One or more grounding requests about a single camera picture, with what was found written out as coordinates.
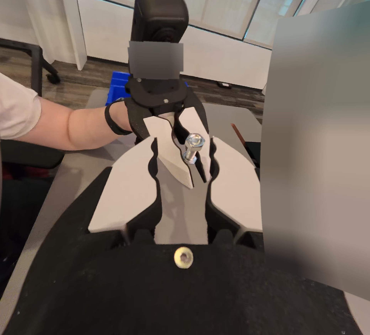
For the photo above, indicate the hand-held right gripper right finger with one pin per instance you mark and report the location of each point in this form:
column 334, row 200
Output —
column 240, row 190

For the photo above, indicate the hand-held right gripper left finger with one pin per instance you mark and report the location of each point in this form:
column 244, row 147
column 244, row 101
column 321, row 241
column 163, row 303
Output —
column 127, row 190

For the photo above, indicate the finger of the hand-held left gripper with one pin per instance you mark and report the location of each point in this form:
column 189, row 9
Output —
column 193, row 121
column 167, row 150

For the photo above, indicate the steel hex bolt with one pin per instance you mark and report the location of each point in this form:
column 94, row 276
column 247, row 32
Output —
column 192, row 154

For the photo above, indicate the blue plastic bin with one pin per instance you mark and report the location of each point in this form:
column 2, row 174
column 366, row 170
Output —
column 118, row 89

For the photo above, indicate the person's left forearm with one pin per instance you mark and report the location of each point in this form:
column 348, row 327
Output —
column 92, row 126

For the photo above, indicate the black floor box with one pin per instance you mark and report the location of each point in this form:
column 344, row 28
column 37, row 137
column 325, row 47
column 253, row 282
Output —
column 224, row 85

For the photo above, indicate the orange cloth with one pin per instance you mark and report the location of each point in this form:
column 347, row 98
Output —
column 29, row 170

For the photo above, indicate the black chair armrest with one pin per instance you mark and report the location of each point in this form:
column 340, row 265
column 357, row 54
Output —
column 29, row 152

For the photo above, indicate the black rolling stand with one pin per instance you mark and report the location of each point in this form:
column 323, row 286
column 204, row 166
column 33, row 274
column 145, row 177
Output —
column 36, row 63

